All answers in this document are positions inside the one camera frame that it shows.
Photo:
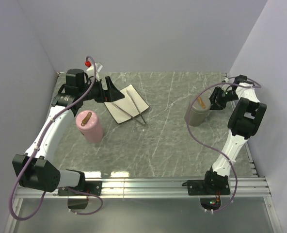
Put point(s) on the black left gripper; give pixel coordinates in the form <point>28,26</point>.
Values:
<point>112,94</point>

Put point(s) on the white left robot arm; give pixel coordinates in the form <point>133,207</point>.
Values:
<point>34,169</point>

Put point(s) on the grey metal cup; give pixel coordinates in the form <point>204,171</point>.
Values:
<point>195,117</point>

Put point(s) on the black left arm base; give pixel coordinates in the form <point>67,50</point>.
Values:
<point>85,189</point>

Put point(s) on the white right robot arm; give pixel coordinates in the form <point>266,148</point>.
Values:
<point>243,124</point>

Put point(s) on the grey lid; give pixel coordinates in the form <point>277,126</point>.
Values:
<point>201,105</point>

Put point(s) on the pink cup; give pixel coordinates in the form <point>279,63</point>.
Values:
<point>92,131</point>

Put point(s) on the pink lid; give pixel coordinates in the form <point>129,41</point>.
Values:
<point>87,120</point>

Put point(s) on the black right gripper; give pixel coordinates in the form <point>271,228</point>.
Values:
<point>218,105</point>

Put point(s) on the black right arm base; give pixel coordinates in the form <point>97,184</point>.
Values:
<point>204,191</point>

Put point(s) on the metal tongs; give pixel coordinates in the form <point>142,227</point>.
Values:
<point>130,108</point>

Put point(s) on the white square plate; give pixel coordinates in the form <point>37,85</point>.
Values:
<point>120,117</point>

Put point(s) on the aluminium rail frame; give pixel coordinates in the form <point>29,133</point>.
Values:
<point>143,170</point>

